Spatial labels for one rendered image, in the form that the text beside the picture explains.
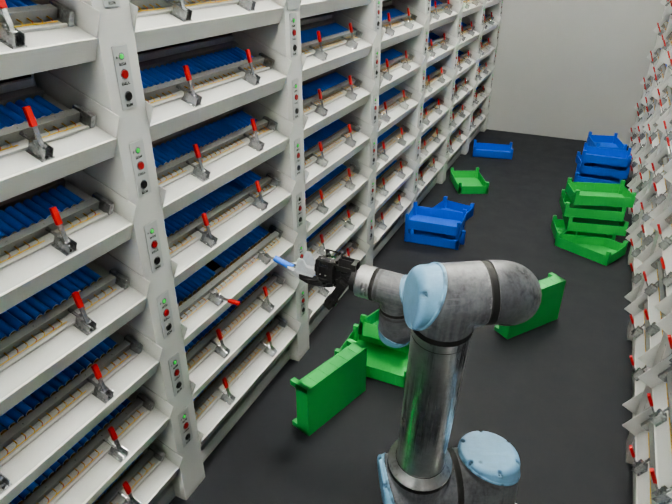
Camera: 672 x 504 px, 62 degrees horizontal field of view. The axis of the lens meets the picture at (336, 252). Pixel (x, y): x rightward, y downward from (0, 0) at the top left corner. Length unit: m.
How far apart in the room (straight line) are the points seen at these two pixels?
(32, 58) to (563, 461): 1.79
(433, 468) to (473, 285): 0.51
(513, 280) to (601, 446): 1.19
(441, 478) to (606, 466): 0.80
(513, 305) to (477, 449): 0.55
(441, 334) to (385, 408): 1.08
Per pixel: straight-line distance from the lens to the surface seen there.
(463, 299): 0.97
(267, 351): 2.06
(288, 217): 1.93
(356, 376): 2.03
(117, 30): 1.23
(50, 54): 1.13
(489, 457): 1.46
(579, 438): 2.12
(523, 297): 1.02
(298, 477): 1.86
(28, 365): 1.25
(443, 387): 1.12
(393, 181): 3.01
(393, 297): 1.47
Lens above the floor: 1.43
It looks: 28 degrees down
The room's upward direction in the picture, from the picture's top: straight up
